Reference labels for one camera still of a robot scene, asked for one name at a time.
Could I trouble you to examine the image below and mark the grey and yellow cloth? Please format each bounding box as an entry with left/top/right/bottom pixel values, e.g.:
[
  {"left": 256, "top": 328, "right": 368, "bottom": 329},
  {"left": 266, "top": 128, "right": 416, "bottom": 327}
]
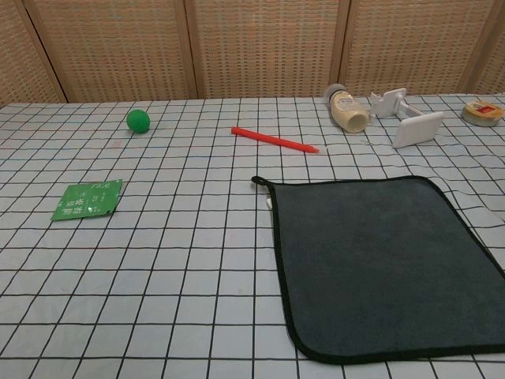
[{"left": 251, "top": 174, "right": 505, "bottom": 354}]

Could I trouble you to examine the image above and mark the red pen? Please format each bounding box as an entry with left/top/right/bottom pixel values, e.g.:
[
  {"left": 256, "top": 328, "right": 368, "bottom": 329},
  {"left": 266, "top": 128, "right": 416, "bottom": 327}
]
[{"left": 230, "top": 126, "right": 320, "bottom": 155}]

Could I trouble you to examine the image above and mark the beige bottle with clear cap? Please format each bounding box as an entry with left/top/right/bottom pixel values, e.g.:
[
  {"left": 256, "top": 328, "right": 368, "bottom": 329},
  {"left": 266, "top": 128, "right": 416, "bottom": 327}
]
[{"left": 324, "top": 83, "right": 371, "bottom": 134}]

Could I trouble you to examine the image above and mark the blue checkered tablecloth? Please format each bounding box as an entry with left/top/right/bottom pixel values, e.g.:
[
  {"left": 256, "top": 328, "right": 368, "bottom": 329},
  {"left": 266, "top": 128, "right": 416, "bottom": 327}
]
[{"left": 0, "top": 92, "right": 505, "bottom": 379}]

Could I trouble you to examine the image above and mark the green ball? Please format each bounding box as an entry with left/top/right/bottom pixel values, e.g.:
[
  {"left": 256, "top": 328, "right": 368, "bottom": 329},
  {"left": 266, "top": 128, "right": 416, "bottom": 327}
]
[{"left": 125, "top": 108, "right": 152, "bottom": 135}]

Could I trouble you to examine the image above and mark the woven wooden folding screen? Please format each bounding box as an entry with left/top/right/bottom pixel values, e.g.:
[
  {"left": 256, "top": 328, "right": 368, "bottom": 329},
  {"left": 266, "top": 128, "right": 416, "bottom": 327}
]
[{"left": 0, "top": 0, "right": 505, "bottom": 107}]

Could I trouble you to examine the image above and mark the green tea packet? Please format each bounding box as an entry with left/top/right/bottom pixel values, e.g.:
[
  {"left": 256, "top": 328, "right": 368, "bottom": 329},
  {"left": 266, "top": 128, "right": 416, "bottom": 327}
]
[{"left": 50, "top": 179, "right": 123, "bottom": 222}]

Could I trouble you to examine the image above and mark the white phone stand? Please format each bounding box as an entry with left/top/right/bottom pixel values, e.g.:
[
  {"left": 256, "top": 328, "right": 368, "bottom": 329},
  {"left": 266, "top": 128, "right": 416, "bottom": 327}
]
[{"left": 369, "top": 88, "right": 446, "bottom": 149}]

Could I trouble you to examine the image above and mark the round tape roll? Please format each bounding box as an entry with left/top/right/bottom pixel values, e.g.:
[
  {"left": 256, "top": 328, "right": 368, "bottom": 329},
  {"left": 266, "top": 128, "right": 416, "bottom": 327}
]
[{"left": 462, "top": 99, "right": 505, "bottom": 127}]

